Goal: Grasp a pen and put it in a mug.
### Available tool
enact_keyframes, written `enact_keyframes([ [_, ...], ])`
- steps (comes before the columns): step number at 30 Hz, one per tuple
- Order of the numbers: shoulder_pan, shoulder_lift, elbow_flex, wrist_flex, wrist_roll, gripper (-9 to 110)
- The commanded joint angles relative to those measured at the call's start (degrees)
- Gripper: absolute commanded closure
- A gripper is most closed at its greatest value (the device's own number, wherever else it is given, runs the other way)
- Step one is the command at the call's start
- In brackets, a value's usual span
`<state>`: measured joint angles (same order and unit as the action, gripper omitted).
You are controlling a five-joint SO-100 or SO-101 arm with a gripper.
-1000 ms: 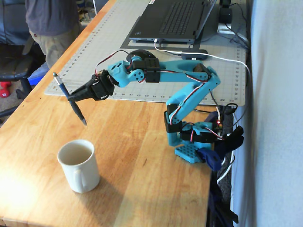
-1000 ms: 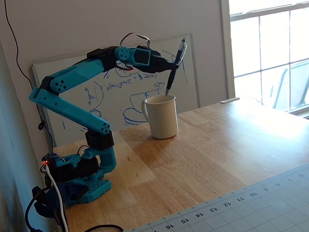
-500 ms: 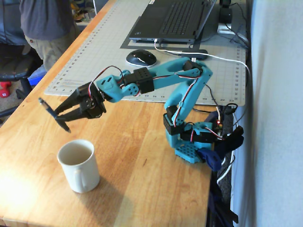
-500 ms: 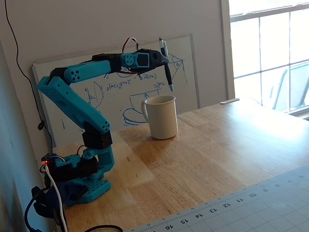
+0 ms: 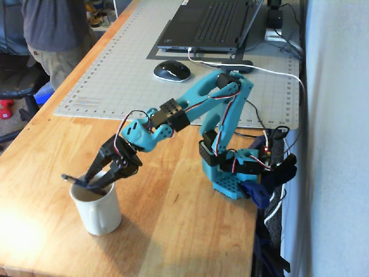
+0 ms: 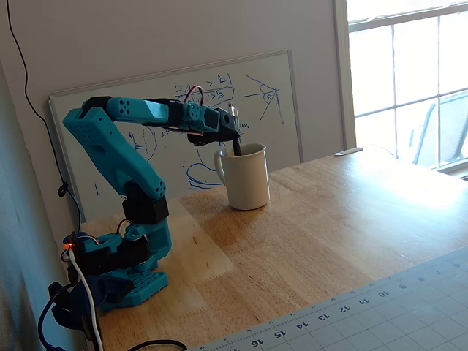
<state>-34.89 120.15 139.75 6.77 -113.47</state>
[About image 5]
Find black ballpoint pen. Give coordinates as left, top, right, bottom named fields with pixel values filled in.
left=61, top=173, right=108, bottom=195

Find blue plastic box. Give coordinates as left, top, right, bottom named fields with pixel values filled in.
left=33, top=85, right=55, bottom=105

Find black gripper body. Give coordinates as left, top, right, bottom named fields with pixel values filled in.
left=102, top=137, right=144, bottom=177

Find silver stand base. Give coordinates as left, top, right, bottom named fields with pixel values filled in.
left=264, top=27, right=289, bottom=41

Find blue bar clamp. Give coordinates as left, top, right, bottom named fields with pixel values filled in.
left=240, top=180, right=272, bottom=210

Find black office chair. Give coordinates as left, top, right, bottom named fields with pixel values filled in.
left=0, top=53, right=50, bottom=145

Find black tangled cables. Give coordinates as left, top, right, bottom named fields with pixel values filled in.
left=276, top=0, right=305, bottom=60

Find thin black cable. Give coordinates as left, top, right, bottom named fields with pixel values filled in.
left=235, top=99, right=291, bottom=142

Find black usb hub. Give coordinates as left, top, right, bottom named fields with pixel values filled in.
left=220, top=59, right=254, bottom=75

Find black computer mouse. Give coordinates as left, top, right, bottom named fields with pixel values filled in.
left=152, top=59, right=192, bottom=83

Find black webcam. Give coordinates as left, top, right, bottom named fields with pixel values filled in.
left=266, top=0, right=285, bottom=28

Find shelf with small jars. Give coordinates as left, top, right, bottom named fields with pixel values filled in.
left=85, top=0, right=116, bottom=31

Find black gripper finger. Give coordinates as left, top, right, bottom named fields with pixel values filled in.
left=83, top=145, right=115, bottom=185
left=92, top=158, right=129, bottom=190

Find person in grey shirt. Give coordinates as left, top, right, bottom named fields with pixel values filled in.
left=21, top=0, right=97, bottom=92

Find black laptop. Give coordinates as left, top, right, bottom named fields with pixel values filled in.
left=156, top=0, right=265, bottom=54

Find white ceramic mug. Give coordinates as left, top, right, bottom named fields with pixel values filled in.
left=70, top=170, right=122, bottom=236

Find grey cutting mat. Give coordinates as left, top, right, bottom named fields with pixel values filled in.
left=53, top=0, right=302, bottom=129

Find red dumbbell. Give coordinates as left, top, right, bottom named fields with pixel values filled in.
left=0, top=99, right=14, bottom=119

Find white usb cable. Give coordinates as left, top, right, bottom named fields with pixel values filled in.
left=187, top=47, right=307, bottom=226

